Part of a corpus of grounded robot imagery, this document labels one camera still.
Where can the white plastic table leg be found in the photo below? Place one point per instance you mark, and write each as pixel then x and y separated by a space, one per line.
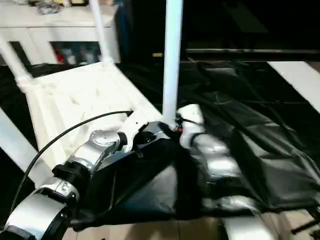
pixel 20 145
pixel 14 60
pixel 100 30
pixel 172 60

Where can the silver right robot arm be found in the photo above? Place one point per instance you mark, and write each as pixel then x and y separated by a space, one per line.
pixel 225 170

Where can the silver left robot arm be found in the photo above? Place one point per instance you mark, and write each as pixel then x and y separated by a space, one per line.
pixel 65 175

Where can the black mat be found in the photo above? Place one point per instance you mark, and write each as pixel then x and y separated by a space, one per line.
pixel 250 130

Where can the black box with tan label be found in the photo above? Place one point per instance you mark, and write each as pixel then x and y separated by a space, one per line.
pixel 142 27

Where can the red bottle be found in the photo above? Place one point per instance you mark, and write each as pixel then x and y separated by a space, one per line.
pixel 60 55

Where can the white flat board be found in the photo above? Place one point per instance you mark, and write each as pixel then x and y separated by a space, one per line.
pixel 297 82

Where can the white cabinet with glass doors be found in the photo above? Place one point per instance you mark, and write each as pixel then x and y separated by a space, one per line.
pixel 45 22

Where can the black floor stand leg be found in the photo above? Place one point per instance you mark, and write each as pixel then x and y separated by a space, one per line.
pixel 306 227

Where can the dark metal rail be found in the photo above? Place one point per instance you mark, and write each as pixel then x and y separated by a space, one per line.
pixel 250 51

